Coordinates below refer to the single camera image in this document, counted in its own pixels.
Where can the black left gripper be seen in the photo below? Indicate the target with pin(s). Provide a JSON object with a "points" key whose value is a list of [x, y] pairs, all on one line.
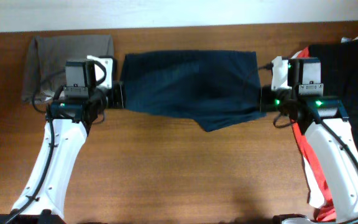
{"points": [[118, 94]]}

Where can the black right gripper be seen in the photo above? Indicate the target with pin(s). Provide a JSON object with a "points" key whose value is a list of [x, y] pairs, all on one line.
{"points": [[265, 98]]}

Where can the navy blue shorts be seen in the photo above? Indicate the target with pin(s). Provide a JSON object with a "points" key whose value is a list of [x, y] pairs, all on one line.
{"points": [[215, 88]]}

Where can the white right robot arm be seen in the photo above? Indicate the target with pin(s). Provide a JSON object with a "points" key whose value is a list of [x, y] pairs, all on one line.
{"points": [[323, 134]]}

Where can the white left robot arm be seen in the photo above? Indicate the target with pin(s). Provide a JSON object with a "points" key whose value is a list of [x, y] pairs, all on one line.
{"points": [[89, 89]]}

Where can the black garment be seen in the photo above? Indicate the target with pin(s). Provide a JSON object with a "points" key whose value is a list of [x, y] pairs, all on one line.
{"points": [[339, 74]]}

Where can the folded grey shorts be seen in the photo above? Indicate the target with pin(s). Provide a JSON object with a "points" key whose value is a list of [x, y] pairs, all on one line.
{"points": [[48, 55]]}

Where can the white patterned garment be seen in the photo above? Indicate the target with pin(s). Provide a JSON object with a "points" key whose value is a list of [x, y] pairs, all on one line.
{"points": [[346, 39]]}

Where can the red garment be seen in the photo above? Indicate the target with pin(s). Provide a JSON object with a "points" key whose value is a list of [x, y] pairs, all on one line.
{"points": [[320, 196]]}

